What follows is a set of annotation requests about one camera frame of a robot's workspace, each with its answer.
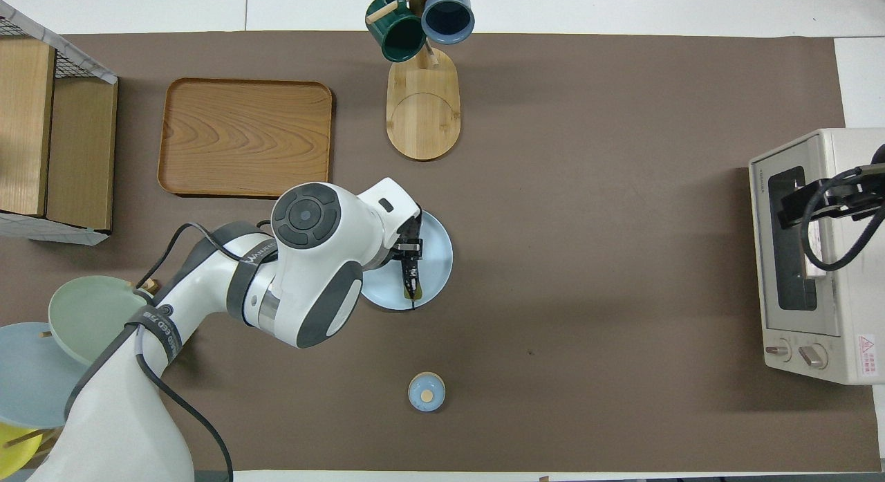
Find wooden plate rack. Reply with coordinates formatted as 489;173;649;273
0;277;160;458

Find blue mug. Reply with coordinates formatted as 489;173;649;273
420;0;476;46

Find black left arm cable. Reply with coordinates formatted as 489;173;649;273
135;221;279;482

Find wooden serving tray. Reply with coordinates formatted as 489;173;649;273
157;77;334;199

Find brown table mat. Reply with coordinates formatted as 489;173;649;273
0;31;881;473

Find tall wooden shelf board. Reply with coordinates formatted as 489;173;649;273
0;38;56;216

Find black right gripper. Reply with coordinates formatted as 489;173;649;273
781;178;885;228

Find yellow plate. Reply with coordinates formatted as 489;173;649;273
0;423;49;480

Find black wire shelf rack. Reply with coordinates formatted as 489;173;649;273
0;1;118;246

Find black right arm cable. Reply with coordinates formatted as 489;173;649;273
799;165;885;272

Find light blue racked plate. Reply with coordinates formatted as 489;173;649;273
0;322;92;429

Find pale green plate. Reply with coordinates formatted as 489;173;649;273
48;275;154;367

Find small blue white bell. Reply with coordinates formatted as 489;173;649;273
408;372;447;413

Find wooden mug tree stand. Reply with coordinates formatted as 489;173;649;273
366;0;478;162

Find low wooden shelf board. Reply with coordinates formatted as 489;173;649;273
46;77;118;232

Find cream toaster oven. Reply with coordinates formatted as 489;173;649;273
749;128;885;386

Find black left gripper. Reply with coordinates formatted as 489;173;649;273
391;216;424;290

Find dark green mug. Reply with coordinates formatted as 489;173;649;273
365;0;427;63

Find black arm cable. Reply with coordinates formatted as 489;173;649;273
135;221;279;482
799;165;885;272

